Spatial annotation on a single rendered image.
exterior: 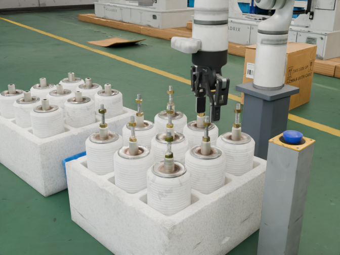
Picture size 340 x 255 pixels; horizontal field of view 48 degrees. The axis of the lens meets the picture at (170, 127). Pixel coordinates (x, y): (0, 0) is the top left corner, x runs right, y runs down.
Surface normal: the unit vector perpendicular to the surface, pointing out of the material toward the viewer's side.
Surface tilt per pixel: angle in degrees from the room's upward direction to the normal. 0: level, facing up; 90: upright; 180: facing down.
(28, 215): 0
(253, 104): 90
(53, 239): 0
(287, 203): 90
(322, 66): 90
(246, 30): 90
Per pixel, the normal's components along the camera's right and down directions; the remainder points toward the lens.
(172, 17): 0.59, 0.30
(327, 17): -0.81, 0.22
